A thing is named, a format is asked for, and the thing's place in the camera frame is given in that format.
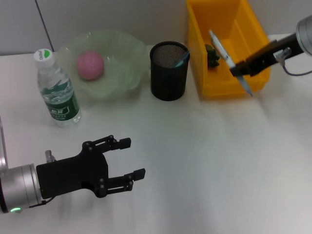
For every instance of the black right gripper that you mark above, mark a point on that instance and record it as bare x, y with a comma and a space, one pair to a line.
268, 58

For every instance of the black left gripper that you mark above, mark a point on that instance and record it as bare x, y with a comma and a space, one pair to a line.
73, 173

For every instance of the green plastic scrap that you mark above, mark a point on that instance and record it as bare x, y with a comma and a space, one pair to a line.
213, 59

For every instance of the grey white pen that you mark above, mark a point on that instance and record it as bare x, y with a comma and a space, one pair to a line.
220, 47

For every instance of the blue scissors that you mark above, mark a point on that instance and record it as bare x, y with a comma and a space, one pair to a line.
180, 64

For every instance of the clear green-label water bottle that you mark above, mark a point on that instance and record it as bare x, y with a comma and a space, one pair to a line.
61, 102

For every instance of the pink peach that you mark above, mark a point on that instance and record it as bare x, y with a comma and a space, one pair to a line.
90, 65

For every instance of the black mesh pen holder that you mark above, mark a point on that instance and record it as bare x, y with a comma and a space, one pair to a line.
168, 83

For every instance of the green glass fruit plate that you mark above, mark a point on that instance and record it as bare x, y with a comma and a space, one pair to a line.
122, 56

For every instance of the yellow plastic bin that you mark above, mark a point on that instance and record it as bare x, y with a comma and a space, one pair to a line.
243, 36

